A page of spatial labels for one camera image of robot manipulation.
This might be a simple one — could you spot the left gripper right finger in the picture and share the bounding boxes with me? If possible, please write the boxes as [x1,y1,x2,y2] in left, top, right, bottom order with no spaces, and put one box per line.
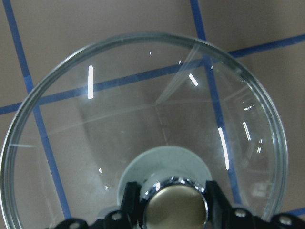
[205,181,305,229]

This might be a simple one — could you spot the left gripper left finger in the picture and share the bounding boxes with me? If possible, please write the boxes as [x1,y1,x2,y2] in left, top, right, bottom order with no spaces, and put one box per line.
[55,181,140,229]

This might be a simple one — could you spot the glass pot lid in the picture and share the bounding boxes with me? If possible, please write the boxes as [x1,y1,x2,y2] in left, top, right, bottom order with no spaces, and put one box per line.
[0,32,287,229]

